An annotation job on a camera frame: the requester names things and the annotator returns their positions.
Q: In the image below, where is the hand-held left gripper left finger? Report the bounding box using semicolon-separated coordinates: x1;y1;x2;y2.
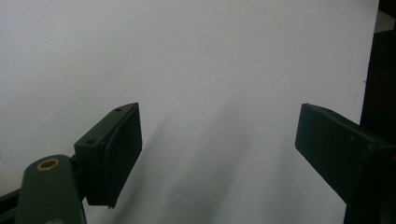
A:
73;102;144;209

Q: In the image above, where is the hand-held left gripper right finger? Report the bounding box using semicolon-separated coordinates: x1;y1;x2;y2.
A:
294;103;396;224

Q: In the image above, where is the white board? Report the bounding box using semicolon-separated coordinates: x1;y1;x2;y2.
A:
0;0;381;224

